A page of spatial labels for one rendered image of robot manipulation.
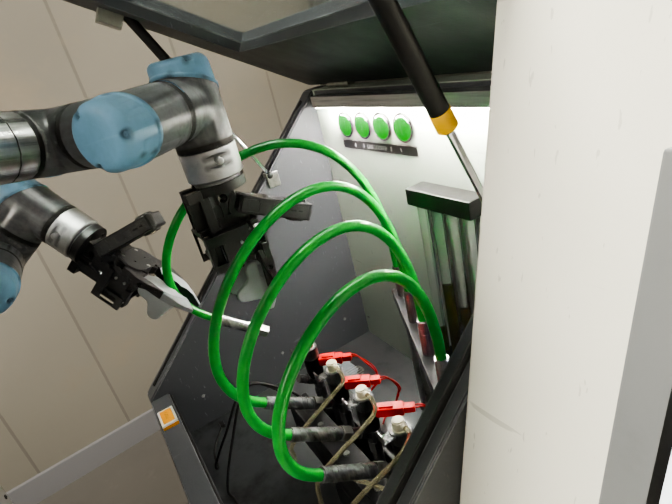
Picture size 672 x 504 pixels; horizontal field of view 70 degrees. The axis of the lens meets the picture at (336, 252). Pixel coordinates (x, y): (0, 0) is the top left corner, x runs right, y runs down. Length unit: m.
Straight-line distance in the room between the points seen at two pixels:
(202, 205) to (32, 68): 1.61
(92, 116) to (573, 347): 0.47
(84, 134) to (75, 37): 1.69
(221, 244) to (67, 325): 1.75
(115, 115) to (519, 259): 0.39
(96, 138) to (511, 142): 0.39
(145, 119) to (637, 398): 0.48
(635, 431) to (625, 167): 0.17
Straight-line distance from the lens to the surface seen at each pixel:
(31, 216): 0.89
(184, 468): 0.92
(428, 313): 0.57
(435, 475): 0.52
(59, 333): 2.36
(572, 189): 0.37
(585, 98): 0.36
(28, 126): 0.61
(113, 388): 2.51
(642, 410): 0.38
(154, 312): 0.84
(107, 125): 0.52
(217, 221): 0.65
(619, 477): 0.41
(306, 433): 0.65
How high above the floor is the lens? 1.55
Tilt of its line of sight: 24 degrees down
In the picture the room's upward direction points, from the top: 14 degrees counter-clockwise
